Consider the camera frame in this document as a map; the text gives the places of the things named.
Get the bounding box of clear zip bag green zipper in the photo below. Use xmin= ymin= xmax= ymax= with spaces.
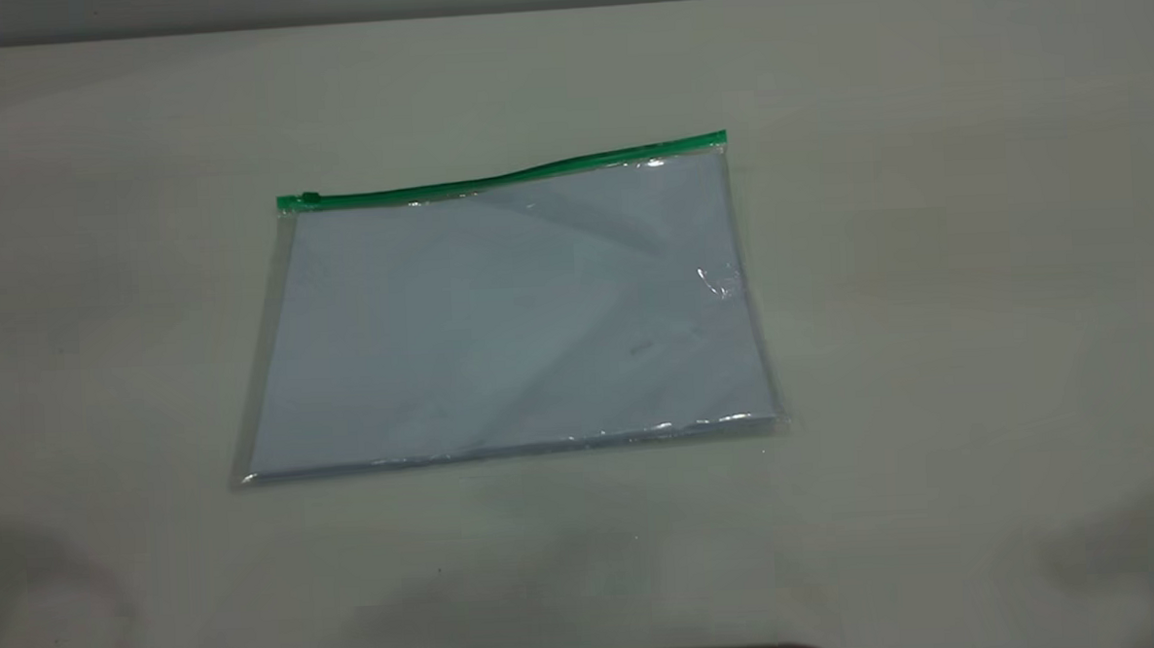
xmin=217 ymin=127 xmax=792 ymax=491

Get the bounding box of clear plastic bag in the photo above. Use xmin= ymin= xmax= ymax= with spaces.
xmin=236 ymin=150 xmax=780 ymax=480

